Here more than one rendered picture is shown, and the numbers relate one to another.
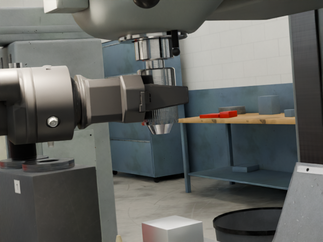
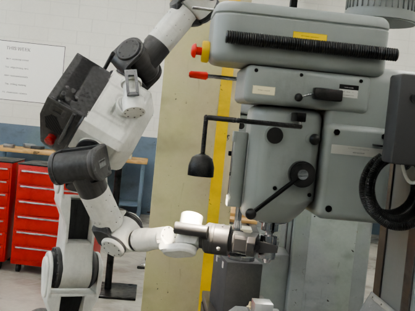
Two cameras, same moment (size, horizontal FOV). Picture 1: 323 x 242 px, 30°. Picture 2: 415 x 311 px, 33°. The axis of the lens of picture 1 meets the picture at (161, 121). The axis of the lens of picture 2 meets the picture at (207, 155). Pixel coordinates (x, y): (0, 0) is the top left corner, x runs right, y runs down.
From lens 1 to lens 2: 1.37 m
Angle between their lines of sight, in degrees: 26
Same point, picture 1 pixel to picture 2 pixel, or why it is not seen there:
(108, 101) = (241, 245)
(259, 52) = not seen: outside the picture
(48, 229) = (230, 289)
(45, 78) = (219, 231)
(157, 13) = (264, 216)
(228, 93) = not seen: outside the picture
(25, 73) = (212, 227)
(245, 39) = not seen: outside the picture
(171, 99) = (268, 250)
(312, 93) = (381, 256)
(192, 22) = (281, 221)
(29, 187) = (225, 266)
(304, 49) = (382, 230)
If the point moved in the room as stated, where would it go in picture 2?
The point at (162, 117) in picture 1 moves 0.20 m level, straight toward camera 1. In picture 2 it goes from (265, 256) to (236, 266)
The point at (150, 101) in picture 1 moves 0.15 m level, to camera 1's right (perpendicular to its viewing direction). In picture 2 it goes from (259, 248) to (310, 258)
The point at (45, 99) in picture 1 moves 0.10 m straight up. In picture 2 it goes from (216, 239) to (220, 204)
